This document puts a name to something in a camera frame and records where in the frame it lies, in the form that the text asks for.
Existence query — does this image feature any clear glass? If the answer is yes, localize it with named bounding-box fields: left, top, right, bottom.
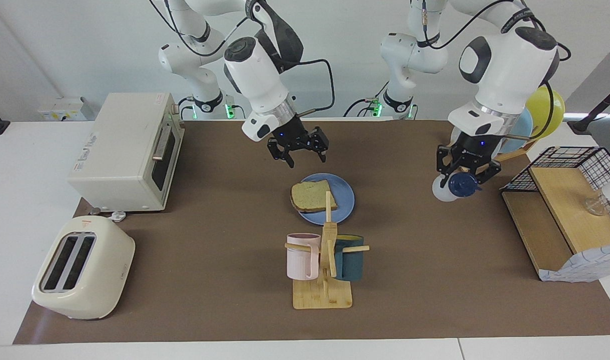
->
left=583, top=194, right=610, bottom=217

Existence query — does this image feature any squeeze bottle with blue cap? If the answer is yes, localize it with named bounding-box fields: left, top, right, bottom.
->
left=432, top=170, right=483, bottom=203

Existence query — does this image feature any yellow plate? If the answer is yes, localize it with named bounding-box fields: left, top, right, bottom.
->
left=526, top=86, right=565, bottom=142

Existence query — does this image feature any white patterned cloth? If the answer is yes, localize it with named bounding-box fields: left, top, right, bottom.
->
left=538, top=244, right=610, bottom=284

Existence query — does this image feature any wooden mug tree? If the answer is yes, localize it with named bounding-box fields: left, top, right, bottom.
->
left=285, top=190, right=370, bottom=310

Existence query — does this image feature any brown table mat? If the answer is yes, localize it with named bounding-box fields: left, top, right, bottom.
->
left=13, top=119, right=610, bottom=345

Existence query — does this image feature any black wire basket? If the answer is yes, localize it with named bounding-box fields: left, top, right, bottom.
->
left=500, top=146, right=610, bottom=236

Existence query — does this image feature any white toaster oven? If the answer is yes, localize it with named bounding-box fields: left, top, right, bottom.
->
left=67, top=92, right=185, bottom=213

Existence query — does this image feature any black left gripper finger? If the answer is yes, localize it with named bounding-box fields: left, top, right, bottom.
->
left=477, top=159, right=502, bottom=183
left=436, top=144, right=458, bottom=176

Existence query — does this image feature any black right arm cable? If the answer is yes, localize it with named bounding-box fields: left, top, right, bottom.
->
left=280, top=59, right=335, bottom=118

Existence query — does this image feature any bread slice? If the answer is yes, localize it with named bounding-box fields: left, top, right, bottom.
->
left=290, top=179, right=338, bottom=214

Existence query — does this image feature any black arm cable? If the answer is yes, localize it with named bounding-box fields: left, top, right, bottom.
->
left=280, top=59, right=335, bottom=118
left=420, top=0, right=571, bottom=141

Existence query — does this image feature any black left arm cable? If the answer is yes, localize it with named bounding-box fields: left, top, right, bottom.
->
left=420, top=0, right=571, bottom=141

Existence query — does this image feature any cream toaster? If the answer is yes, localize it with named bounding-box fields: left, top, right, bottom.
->
left=32, top=207, right=136, bottom=321

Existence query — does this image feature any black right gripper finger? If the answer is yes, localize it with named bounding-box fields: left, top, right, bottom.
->
left=307, top=126, right=330, bottom=163
left=267, top=137, right=296, bottom=168

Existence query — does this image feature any dark teal mug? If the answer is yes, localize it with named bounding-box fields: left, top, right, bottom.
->
left=333, top=234, right=365, bottom=282

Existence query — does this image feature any wooden shelf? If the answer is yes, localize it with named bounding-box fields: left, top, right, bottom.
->
left=501, top=166, right=610, bottom=282

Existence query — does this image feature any white wall outlet box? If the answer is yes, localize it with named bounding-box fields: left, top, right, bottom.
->
left=37, top=96, right=88, bottom=122

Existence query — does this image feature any pink mug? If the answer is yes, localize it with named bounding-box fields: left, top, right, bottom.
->
left=286, top=233, right=322, bottom=281

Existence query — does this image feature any light blue plate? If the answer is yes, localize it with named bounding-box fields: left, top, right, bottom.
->
left=497, top=107, right=534, bottom=154

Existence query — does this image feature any wooden plate rack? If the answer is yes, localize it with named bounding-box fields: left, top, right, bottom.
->
left=494, top=126, right=539, bottom=163

